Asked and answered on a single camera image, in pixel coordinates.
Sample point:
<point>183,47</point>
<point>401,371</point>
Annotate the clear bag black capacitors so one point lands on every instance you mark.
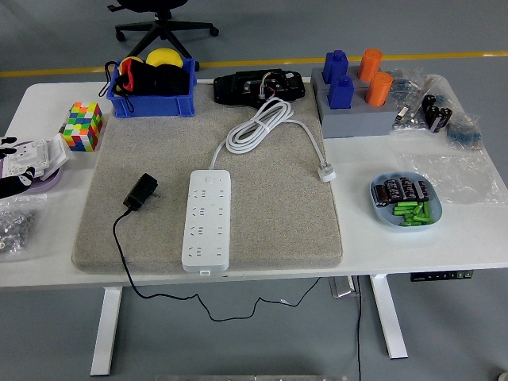
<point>436,113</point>

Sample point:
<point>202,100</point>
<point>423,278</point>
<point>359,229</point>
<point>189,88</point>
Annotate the yellow ball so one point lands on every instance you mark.
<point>164,57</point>

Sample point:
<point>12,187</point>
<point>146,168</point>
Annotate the blue block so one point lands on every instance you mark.
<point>334,65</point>
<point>340,93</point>

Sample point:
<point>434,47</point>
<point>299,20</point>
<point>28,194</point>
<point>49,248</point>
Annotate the multicoloured puzzle cube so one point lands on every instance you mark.
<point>83,127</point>

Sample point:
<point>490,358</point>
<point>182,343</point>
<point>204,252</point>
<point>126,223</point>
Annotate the black table control panel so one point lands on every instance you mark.
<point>440,275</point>

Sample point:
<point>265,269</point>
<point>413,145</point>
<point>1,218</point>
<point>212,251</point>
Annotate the clear bag of screws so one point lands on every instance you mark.
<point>18,226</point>

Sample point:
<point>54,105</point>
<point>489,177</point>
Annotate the white power strip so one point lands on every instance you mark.
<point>206,238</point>

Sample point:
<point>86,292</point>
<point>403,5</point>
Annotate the metal box under table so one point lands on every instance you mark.
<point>341,287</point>

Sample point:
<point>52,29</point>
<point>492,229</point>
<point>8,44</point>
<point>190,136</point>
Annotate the clear bag metal parts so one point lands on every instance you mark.
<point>409,119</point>

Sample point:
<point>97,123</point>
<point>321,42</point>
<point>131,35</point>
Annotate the green battery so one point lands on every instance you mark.
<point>418,212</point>
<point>414,223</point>
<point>402,211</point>
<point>427,210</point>
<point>405,205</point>

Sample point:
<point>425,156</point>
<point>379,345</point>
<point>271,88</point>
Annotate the white table leg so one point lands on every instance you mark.
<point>391,317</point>
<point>105,337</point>

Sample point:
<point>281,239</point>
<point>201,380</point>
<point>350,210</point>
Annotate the blue plastic bin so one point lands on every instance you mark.
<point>151,106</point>

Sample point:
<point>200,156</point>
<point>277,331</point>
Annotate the empty clear plastic bag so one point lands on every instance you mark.
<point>456,178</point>

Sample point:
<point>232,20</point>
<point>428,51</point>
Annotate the clear bag blue components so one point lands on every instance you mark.
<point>406,85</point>
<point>464,133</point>

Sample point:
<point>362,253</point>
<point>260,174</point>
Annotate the orange cylinder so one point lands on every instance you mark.
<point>379,89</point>
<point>370,65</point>

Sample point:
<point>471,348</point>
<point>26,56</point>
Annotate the black office chair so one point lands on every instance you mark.
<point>162,24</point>

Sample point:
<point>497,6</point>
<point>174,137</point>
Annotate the grey block holder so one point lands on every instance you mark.
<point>357,123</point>

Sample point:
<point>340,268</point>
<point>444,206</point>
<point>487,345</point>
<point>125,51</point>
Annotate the black power adapter plug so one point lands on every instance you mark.
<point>139,192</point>

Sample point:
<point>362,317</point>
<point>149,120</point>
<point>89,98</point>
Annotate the black pouch with red trim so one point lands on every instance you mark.
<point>166,81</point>

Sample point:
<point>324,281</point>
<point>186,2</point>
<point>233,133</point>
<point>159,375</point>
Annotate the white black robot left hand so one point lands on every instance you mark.
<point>12,184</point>

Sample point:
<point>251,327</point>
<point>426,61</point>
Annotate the black cylindrical capacitor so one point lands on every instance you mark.
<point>407,187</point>
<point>392,189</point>
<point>423,191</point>
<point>381,195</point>

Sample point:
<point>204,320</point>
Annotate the black electronic device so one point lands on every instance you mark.
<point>230,89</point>

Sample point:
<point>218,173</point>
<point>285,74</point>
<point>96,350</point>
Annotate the light blue plate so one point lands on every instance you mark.
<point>383,216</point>

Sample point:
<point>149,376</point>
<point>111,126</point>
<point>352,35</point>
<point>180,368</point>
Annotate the white wall socket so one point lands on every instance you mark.
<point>28,156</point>

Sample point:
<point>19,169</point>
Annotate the grey-brown mat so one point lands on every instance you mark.
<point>278,222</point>

